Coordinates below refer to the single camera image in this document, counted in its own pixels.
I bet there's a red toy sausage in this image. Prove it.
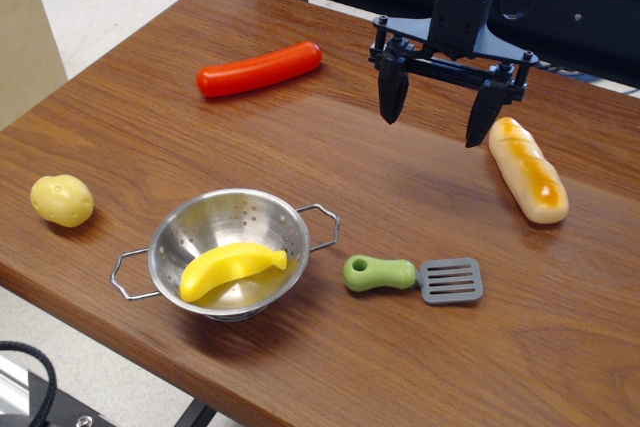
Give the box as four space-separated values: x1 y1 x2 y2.
196 41 323 98

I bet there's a yellow toy banana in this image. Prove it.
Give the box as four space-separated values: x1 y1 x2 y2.
179 242 288 303

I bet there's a yellow toy potato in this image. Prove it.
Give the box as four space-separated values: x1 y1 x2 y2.
30 174 94 228

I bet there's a green handled grey spatula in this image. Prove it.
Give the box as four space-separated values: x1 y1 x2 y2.
343 255 484 306

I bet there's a toy bread loaf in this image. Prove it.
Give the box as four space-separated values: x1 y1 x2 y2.
489 117 569 225

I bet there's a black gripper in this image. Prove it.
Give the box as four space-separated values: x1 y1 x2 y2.
370 0 537 148

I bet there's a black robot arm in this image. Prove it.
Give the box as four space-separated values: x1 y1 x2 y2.
369 0 538 147

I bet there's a black braided cable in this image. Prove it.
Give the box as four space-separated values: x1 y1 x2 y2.
0 340 59 427

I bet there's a steel colander with handles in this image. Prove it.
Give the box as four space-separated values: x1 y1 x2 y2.
140 188 340 322

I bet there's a black base with screw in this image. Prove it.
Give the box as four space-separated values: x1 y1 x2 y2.
28 372 114 427

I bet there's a light wooden panel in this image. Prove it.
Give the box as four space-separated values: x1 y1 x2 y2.
1 0 67 128

